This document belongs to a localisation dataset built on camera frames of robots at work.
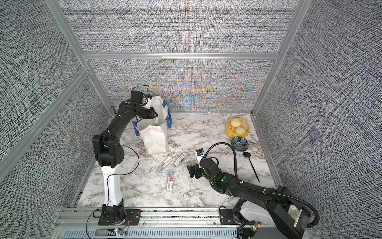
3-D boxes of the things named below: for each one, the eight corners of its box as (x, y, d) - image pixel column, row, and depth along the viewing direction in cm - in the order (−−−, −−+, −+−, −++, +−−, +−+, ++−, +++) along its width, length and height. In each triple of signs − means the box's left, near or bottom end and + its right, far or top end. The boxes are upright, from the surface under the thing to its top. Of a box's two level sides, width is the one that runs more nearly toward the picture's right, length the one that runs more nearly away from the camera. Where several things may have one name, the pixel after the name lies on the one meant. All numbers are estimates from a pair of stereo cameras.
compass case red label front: (165, 191, 84) (165, 190, 82) (167, 170, 91) (167, 169, 89) (173, 191, 84) (172, 190, 82) (174, 170, 91) (174, 169, 89)
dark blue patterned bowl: (238, 154, 98) (240, 150, 94) (229, 142, 104) (231, 138, 100) (249, 150, 100) (251, 146, 96) (240, 138, 106) (242, 134, 102)
